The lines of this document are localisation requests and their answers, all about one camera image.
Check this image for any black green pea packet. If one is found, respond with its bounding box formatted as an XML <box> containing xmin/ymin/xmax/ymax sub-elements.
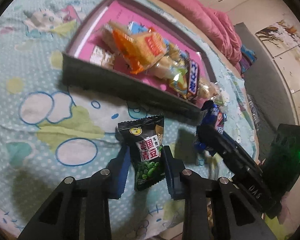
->
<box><xmin>117</xmin><ymin>113</ymin><xmax>166</xmax><ymax>192</ymax></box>

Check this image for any pink quilt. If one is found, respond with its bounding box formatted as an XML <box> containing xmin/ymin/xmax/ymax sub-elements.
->
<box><xmin>130</xmin><ymin>0</ymin><xmax>243</xmax><ymax>73</ymax></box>

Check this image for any dark chocolate bar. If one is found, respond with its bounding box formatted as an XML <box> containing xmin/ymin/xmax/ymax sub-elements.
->
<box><xmin>179</xmin><ymin>59</ymin><xmax>201</xmax><ymax>101</ymax></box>

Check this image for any long yellow snack packet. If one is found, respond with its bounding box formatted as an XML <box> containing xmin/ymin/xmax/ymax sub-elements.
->
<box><xmin>165</xmin><ymin>42</ymin><xmax>190</xmax><ymax>67</ymax></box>

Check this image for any light blue printed blanket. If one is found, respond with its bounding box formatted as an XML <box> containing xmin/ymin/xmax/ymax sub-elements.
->
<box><xmin>0</xmin><ymin>0</ymin><xmax>259</xmax><ymax>240</ymax></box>

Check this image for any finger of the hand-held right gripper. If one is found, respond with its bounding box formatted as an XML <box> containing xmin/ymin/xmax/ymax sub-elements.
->
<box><xmin>197</xmin><ymin>124</ymin><xmax>264</xmax><ymax>180</ymax></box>

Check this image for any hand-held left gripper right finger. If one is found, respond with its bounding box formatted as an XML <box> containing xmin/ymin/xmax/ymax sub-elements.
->
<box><xmin>162</xmin><ymin>145</ymin><xmax>277</xmax><ymax>240</ymax></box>

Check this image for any colourful pillow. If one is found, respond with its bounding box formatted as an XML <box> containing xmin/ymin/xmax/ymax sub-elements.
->
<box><xmin>239</xmin><ymin>44</ymin><xmax>257</xmax><ymax>77</ymax></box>

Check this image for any clear bag golden pastry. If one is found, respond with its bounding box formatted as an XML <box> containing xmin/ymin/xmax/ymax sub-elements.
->
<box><xmin>197</xmin><ymin>77</ymin><xmax>220</xmax><ymax>99</ymax></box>

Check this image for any small pale snack packet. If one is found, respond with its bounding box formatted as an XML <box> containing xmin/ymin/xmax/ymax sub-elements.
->
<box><xmin>89</xmin><ymin>45</ymin><xmax>115</xmax><ymax>68</ymax></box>

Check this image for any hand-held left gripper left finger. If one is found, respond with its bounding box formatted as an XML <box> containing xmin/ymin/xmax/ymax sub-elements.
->
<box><xmin>16</xmin><ymin>145</ymin><xmax>130</xmax><ymax>240</ymax></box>

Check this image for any orange cracker packet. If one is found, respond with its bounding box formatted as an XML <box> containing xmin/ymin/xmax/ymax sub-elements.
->
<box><xmin>101</xmin><ymin>21</ymin><xmax>169</xmax><ymax>75</ymax></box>

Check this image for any pink book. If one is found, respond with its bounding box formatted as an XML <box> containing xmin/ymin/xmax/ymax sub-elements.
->
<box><xmin>74</xmin><ymin>0</ymin><xmax>198</xmax><ymax>98</ymax></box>

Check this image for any grey padded headboard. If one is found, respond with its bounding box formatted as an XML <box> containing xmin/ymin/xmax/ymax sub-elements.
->
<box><xmin>234</xmin><ymin>22</ymin><xmax>298</xmax><ymax>160</ymax></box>

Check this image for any flowering tree wall painting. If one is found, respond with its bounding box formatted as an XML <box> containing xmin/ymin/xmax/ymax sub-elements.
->
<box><xmin>255</xmin><ymin>19</ymin><xmax>300</xmax><ymax>130</ymax></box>

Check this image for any dark shallow box tray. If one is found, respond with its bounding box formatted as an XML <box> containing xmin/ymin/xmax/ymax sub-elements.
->
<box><xmin>61</xmin><ymin>0</ymin><xmax>217</xmax><ymax>120</ymax></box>

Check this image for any purple patterned cloth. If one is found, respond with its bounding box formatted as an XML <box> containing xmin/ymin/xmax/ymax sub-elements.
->
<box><xmin>246</xmin><ymin>94</ymin><xmax>260</xmax><ymax>128</ymax></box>

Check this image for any blue cookie packet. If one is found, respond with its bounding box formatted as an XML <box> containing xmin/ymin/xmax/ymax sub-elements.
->
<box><xmin>194</xmin><ymin>101</ymin><xmax>227</xmax><ymax>158</ymax></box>

